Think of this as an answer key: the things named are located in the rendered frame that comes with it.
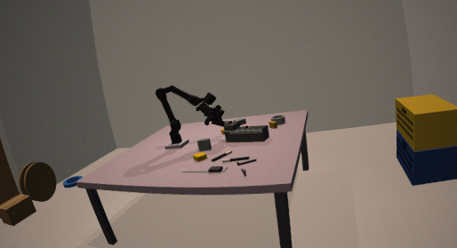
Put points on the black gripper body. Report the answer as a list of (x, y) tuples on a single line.
[(209, 117)]

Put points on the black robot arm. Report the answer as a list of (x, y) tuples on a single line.
[(194, 100)]

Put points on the dark grey hollow cylinder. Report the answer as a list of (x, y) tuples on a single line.
[(280, 119)]

